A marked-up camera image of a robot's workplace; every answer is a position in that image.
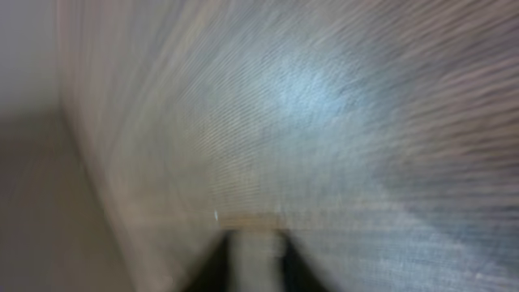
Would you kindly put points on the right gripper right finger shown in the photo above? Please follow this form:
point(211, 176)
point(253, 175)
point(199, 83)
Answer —
point(296, 273)

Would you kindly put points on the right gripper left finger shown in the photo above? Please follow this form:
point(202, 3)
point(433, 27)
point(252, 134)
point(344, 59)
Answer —
point(216, 272)

